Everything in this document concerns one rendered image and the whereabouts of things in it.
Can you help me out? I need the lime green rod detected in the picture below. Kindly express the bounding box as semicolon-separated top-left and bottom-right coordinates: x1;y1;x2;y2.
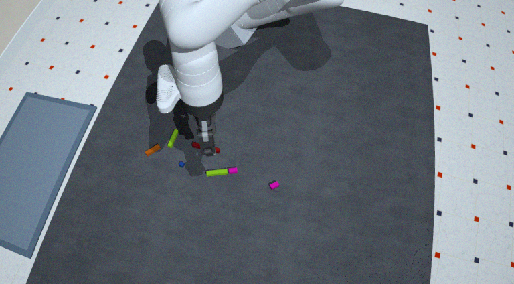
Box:
206;169;228;177
167;129;179;148

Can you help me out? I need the red rod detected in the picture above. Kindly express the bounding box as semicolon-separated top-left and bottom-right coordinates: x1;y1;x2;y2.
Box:
192;142;220;154

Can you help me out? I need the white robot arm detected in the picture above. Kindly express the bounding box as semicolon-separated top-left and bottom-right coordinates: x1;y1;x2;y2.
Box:
157;0;344;113

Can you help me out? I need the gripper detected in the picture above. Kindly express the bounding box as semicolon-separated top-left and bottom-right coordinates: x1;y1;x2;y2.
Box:
180;87;224;156

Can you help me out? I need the orange rod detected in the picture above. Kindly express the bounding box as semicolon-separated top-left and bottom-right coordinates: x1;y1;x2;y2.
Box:
145;144;160;157

